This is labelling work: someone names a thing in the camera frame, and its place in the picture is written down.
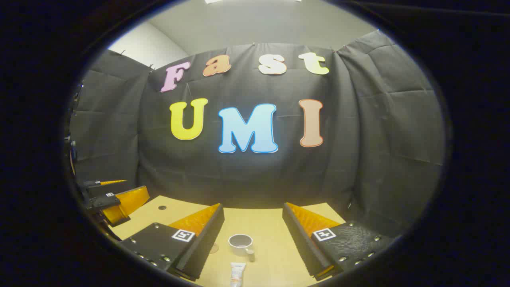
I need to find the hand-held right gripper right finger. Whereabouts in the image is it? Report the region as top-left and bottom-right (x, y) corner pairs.
(282, 202), (399, 281)

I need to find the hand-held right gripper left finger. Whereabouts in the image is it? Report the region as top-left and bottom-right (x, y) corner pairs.
(120, 203), (225, 281)

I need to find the white cup with wooden handle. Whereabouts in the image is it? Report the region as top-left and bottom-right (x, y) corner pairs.
(228, 234), (256, 262)

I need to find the white toothpaste tube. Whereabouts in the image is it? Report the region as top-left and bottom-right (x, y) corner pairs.
(230, 262), (246, 287)

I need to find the light wooden desktop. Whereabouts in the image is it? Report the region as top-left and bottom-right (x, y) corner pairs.
(108, 195), (347, 287)

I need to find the black backdrop cloth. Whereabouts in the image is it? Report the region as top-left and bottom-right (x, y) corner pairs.
(70, 30), (445, 238)

